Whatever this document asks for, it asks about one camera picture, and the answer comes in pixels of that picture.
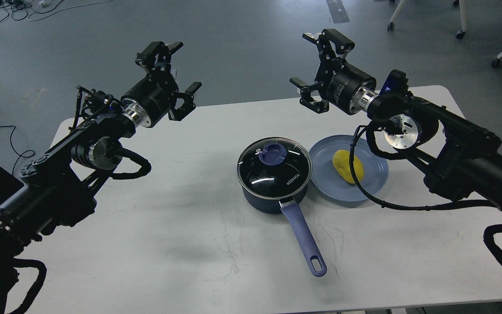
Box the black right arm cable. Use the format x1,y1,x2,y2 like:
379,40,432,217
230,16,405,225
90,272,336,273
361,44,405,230
349,120,495,211

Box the floor cable bundle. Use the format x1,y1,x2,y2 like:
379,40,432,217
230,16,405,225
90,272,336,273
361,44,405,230
0,0,112,27

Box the grey floor tape strip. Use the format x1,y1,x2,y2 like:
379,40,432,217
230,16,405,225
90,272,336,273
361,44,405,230
326,0,350,24

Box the blue plate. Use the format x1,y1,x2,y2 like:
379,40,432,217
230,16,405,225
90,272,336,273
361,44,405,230
309,135,389,202

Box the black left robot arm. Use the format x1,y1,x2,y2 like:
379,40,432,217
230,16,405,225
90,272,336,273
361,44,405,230
0,41,202,314

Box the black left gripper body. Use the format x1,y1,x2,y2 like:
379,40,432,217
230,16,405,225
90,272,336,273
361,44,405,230
120,72,179,128

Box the white chair legs with casters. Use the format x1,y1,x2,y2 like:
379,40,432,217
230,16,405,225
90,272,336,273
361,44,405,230
386,0,469,40

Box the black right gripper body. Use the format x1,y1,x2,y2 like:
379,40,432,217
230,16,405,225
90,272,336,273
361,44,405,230
326,61,377,115

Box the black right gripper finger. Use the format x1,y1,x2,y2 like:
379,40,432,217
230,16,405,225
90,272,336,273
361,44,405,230
302,29,355,73
289,77,329,114

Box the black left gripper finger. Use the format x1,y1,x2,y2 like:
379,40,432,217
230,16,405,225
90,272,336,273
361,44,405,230
169,82,203,121
136,41,184,81

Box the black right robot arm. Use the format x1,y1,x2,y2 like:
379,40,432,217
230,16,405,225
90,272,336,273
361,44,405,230
290,29,502,267

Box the dark blue saucepan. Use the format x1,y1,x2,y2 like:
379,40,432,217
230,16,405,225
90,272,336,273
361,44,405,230
237,137,327,277

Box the glass pot lid blue knob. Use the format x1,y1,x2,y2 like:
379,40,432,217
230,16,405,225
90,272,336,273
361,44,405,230
237,137,312,202

